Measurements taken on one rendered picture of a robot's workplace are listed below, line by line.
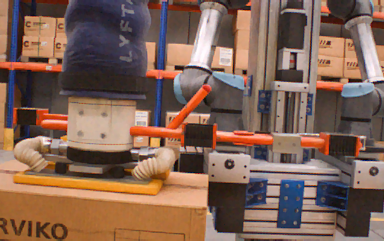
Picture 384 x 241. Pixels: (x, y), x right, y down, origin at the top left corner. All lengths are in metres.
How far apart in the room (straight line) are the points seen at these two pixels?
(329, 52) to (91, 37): 7.86
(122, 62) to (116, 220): 0.36
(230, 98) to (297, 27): 0.39
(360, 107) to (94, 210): 1.09
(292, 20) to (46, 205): 1.16
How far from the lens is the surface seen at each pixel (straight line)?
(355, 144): 1.15
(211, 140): 1.09
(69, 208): 1.00
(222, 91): 1.60
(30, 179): 1.09
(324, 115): 10.07
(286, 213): 1.67
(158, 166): 1.04
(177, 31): 9.63
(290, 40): 1.76
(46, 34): 8.67
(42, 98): 9.89
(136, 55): 1.10
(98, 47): 1.07
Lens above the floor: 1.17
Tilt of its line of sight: 3 degrees down
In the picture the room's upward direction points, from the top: 4 degrees clockwise
